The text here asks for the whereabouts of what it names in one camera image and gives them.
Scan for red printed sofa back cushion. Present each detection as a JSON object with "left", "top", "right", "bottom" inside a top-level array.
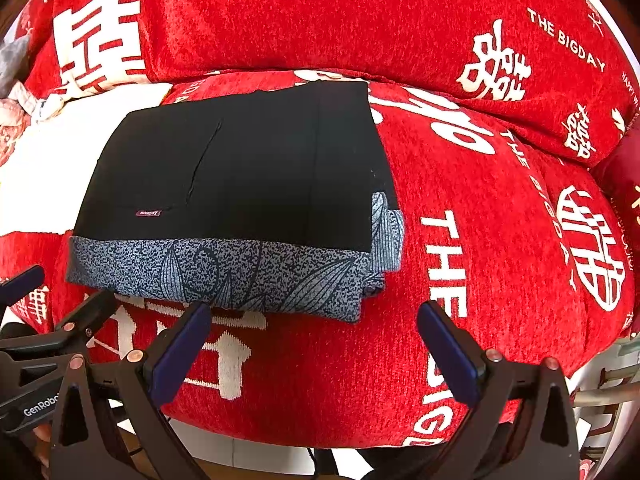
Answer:
[{"left": 22, "top": 0, "right": 640, "bottom": 168}]

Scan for grey cloth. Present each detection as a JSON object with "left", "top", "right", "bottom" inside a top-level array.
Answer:
[{"left": 0, "top": 35, "right": 32, "bottom": 92}]

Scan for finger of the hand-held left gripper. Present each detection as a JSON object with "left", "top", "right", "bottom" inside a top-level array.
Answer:
[
  {"left": 0, "top": 289, "right": 119, "bottom": 361},
  {"left": 0, "top": 264, "right": 47, "bottom": 307}
]

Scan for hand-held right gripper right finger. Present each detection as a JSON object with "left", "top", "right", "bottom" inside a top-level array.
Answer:
[{"left": 416, "top": 300, "right": 581, "bottom": 480}]

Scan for pink white printed garment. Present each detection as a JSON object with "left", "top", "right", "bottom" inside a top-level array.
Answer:
[{"left": 0, "top": 80, "right": 66, "bottom": 167}]

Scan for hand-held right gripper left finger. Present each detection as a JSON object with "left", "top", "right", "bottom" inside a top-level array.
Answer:
[{"left": 47, "top": 300, "right": 213, "bottom": 480}]

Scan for dark red pillow gold print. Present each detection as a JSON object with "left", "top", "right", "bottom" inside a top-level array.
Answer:
[{"left": 591, "top": 125, "right": 640, "bottom": 273}]

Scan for black pants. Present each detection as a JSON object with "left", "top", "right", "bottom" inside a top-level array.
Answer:
[{"left": 72, "top": 80, "right": 401, "bottom": 257}]

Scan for metal chair frame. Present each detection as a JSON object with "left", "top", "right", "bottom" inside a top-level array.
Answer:
[{"left": 570, "top": 335, "right": 640, "bottom": 463}]

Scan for red printed sofa seat cushion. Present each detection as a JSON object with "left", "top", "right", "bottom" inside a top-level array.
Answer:
[{"left": 0, "top": 67, "right": 637, "bottom": 450}]

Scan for blue-grey leaf print pants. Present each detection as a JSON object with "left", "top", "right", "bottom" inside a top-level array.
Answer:
[{"left": 65, "top": 190, "right": 407, "bottom": 325}]

